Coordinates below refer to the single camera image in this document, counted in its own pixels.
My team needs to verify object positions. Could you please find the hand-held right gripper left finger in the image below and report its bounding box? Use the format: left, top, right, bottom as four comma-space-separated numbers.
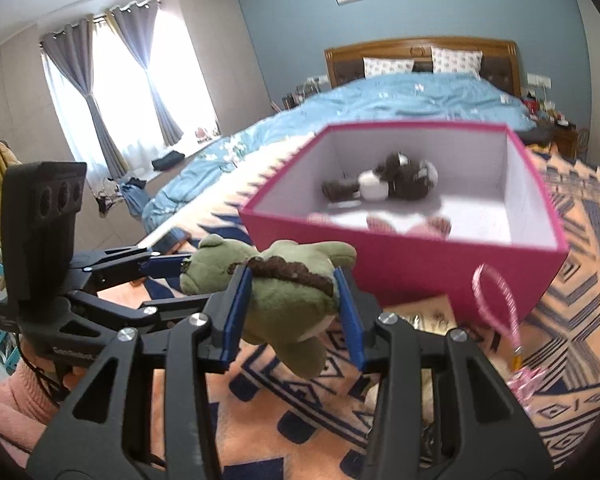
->
27, 264, 254, 480

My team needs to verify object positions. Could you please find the dark cloth on bed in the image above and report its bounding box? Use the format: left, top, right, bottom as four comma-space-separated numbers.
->
517, 125, 556, 146

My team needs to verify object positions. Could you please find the green plush toy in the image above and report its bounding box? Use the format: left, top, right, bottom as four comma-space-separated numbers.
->
180, 234, 357, 380

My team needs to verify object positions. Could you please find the gold floral packet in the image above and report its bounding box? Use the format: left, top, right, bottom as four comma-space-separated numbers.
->
382, 295, 458, 336

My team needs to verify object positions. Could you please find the grey curtain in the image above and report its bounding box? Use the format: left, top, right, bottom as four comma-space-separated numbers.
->
40, 19, 131, 181
111, 0, 185, 146

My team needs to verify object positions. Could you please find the pink storage box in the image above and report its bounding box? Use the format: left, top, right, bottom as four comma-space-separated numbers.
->
238, 121, 571, 328

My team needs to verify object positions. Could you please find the dark brown plush toy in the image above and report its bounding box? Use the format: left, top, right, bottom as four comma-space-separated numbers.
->
321, 151, 440, 203

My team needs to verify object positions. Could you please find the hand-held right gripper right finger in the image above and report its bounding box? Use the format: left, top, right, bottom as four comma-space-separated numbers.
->
332, 266, 553, 480

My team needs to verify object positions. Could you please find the pink strap keychain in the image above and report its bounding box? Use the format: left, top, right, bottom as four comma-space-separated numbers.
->
472, 264, 548, 403

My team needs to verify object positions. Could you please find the white sheer curtain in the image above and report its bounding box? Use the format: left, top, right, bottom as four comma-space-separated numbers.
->
42, 10, 221, 181

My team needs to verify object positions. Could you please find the wooden bed headboard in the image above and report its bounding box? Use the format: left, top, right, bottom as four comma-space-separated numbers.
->
324, 36, 522, 98

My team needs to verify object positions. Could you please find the dark folded clothing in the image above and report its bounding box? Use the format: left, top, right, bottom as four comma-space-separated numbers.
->
151, 151, 187, 171

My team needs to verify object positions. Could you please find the wooden nightstand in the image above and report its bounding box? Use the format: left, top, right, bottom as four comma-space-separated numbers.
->
525, 120, 591, 161

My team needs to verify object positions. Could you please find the blue floral duvet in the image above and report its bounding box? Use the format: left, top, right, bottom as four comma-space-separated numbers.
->
141, 71, 538, 233

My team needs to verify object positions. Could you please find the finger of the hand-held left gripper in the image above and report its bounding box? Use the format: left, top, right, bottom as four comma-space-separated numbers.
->
62, 287, 213, 343
69, 245, 193, 293

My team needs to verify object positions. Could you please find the person's left forearm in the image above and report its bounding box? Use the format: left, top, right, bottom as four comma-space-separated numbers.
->
0, 360, 76, 466

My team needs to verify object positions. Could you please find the orange patterned blanket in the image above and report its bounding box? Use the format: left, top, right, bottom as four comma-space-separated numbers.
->
95, 135, 600, 480

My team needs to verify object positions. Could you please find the blue garment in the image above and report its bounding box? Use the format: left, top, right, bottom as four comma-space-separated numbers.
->
120, 180, 148, 218

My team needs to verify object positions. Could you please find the white patterned pillow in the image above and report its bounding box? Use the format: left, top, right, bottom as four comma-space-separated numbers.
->
431, 46, 483, 80
363, 57, 415, 80

